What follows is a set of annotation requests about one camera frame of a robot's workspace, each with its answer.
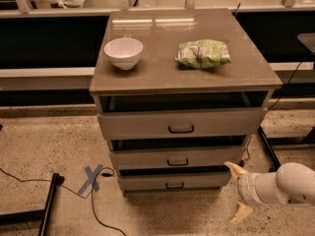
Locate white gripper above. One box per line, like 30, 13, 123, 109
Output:
224, 161, 264, 224

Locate grey drawer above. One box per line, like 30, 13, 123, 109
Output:
97, 107, 267, 141
109, 146, 245, 170
118, 172, 230, 192

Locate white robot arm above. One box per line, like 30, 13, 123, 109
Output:
224, 161, 315, 224

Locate grey drawer cabinet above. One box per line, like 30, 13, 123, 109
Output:
90, 9, 282, 180

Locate black stand leg right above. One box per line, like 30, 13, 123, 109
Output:
258, 127, 281, 172

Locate black stand leg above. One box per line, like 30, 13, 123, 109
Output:
0, 173, 64, 236
258, 127, 281, 172

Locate green snack bag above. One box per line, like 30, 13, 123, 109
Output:
175, 39, 231, 70

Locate blue tape cross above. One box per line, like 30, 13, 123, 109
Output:
78, 164, 102, 195

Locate white bowl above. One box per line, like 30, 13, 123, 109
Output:
103, 37, 143, 70

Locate black stand leg left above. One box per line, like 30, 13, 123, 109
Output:
0, 173, 64, 236

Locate black cable right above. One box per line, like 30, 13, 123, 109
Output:
235, 51, 315, 168

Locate black floor cable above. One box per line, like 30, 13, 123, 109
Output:
0, 166, 127, 236

